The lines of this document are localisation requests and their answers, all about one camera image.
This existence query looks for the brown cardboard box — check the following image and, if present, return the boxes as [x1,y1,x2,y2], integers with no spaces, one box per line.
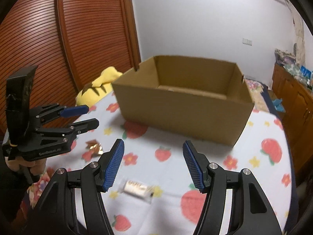
[112,55,255,146]

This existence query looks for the gold brown foil snack packet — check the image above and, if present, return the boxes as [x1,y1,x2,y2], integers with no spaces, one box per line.
[86,139,103,156]

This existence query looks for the beige curtain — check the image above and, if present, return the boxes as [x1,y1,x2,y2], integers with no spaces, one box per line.
[288,2,306,66]

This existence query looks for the floral strawberry bed sheet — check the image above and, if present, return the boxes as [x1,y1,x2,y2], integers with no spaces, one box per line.
[28,92,299,234]

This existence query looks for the wooden side cabinet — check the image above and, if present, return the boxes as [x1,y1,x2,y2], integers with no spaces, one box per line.
[272,64,312,177]

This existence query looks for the person's left hand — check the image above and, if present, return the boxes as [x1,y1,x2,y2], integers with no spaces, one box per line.
[5,156,47,176]

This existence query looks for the yellow plush toy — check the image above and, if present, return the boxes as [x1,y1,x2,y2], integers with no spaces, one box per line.
[75,66,122,108]

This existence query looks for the brown wooden wardrobe door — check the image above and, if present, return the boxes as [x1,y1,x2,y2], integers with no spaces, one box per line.
[1,0,141,133]

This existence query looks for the small white nougat candy packet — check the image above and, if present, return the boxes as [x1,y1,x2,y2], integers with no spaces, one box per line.
[118,179,154,202]

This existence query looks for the white wall socket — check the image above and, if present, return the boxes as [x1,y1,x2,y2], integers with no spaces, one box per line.
[242,38,253,46]

